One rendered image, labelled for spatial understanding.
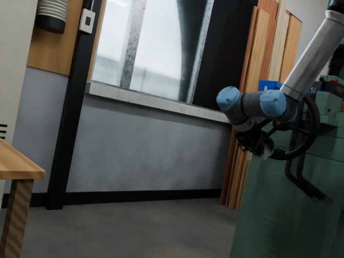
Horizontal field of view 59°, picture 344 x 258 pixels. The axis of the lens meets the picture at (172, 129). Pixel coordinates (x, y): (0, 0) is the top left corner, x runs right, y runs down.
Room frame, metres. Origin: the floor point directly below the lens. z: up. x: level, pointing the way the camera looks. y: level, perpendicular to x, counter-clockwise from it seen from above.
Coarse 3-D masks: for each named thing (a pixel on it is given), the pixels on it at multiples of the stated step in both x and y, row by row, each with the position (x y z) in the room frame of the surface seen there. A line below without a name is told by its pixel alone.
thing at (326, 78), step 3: (321, 75) 1.40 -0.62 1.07; (324, 75) 1.39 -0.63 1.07; (327, 75) 1.38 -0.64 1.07; (330, 75) 1.37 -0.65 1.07; (324, 78) 1.39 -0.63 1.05; (327, 78) 1.38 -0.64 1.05; (330, 78) 1.37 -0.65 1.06; (333, 78) 1.36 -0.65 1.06; (336, 78) 1.36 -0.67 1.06; (339, 78) 1.38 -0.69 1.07; (339, 81) 1.39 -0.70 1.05; (342, 81) 1.41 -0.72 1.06; (342, 84) 1.41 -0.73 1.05
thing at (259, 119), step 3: (255, 117) 1.07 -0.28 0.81; (258, 117) 1.06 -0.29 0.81; (261, 117) 1.06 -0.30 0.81; (264, 117) 1.05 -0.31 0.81; (258, 120) 1.04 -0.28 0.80; (261, 120) 1.04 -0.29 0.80; (264, 120) 1.04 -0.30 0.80; (267, 120) 1.05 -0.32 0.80; (270, 120) 1.06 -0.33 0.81; (258, 123) 1.02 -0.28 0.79; (261, 123) 1.03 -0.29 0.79; (264, 123) 1.04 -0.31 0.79; (267, 123) 1.05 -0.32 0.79; (258, 126) 1.02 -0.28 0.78; (261, 126) 1.03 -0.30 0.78; (255, 129) 1.02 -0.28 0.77; (258, 129) 1.02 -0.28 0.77
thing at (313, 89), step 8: (312, 88) 1.19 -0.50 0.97; (312, 96) 1.19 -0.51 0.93; (296, 120) 1.21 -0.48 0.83; (304, 128) 1.18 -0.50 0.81; (296, 136) 1.20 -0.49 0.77; (304, 136) 1.17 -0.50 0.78; (288, 160) 1.19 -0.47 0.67; (304, 160) 1.16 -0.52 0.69; (288, 168) 1.19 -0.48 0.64; (288, 176) 1.18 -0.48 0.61; (296, 184) 1.16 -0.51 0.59; (304, 184) 1.14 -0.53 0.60; (312, 184) 1.13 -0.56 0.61; (304, 192) 1.15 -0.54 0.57; (312, 192) 1.13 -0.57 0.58; (320, 192) 1.11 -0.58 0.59; (312, 200) 1.13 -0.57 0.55; (320, 200) 1.13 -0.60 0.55; (328, 200) 1.09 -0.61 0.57
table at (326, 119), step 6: (306, 114) 1.21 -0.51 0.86; (336, 114) 1.21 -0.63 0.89; (342, 114) 1.19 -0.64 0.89; (300, 120) 1.27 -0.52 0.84; (324, 120) 1.15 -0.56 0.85; (330, 120) 1.15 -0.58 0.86; (336, 120) 1.19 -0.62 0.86; (342, 120) 1.19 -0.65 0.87; (336, 126) 1.20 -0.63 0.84; (342, 126) 1.19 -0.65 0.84
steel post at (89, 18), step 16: (96, 0) 1.92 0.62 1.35; (80, 16) 1.92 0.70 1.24; (96, 16) 1.93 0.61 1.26; (80, 32) 1.89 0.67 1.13; (80, 48) 1.89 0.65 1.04; (80, 64) 1.90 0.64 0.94; (80, 80) 1.92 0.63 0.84; (80, 96) 1.93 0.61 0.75; (64, 112) 1.90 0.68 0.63; (80, 112) 1.94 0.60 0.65; (64, 128) 1.89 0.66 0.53; (64, 144) 1.90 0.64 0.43; (64, 160) 1.91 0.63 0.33; (64, 176) 1.93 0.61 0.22; (48, 192) 1.91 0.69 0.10; (64, 192) 1.94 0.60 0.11; (48, 208) 1.88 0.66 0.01
